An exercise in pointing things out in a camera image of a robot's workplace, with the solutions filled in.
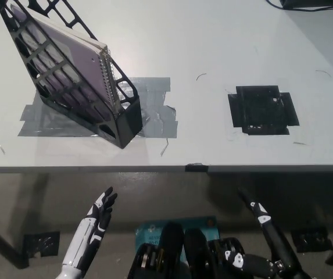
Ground purple spiral-bound notebook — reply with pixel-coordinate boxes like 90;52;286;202
8;5;118;121

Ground black cable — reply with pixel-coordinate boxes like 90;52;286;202
265;0;333;13

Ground teal router box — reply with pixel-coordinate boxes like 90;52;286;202
134;215;221;253

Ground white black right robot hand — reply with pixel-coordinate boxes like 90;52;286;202
223;187;304;276

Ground grey tape patch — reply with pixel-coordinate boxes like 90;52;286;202
17;76;179;140

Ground large black tape square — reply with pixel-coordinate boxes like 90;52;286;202
227;85;300;136

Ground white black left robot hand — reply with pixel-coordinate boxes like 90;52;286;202
62;187;119;271

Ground dark flat device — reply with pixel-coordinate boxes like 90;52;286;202
280;0;333;9

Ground black lattice file shelf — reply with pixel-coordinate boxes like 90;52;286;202
0;0;143;150

